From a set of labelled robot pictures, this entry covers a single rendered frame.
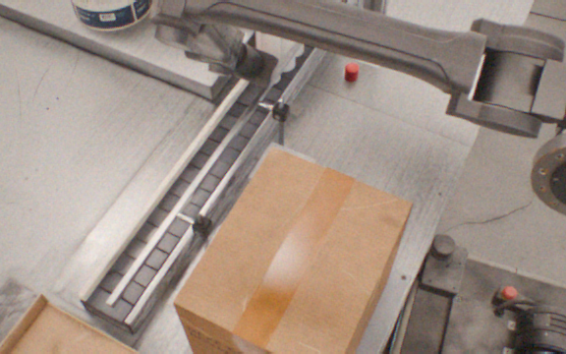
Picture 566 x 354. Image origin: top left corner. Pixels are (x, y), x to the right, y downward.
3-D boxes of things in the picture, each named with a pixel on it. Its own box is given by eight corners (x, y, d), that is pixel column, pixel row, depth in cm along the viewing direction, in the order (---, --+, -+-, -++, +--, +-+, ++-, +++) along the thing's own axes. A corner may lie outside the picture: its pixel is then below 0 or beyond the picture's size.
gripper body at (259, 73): (236, 41, 127) (224, 33, 119) (280, 59, 124) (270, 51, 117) (224, 71, 127) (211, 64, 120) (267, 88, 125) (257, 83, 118)
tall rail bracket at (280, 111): (260, 135, 136) (258, 84, 123) (290, 147, 134) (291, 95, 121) (254, 145, 135) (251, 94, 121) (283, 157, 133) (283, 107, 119)
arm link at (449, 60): (120, 15, 61) (146, -84, 60) (153, 37, 74) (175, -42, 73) (551, 139, 60) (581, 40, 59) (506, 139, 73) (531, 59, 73)
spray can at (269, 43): (264, 67, 141) (262, -5, 124) (284, 75, 140) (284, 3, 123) (254, 81, 139) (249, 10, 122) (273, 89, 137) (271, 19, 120)
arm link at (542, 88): (579, 125, 58) (595, 71, 58) (475, 96, 60) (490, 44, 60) (556, 131, 67) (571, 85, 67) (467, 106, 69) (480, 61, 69)
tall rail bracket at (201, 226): (188, 240, 121) (176, 195, 108) (219, 256, 119) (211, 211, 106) (179, 253, 120) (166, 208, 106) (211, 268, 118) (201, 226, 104)
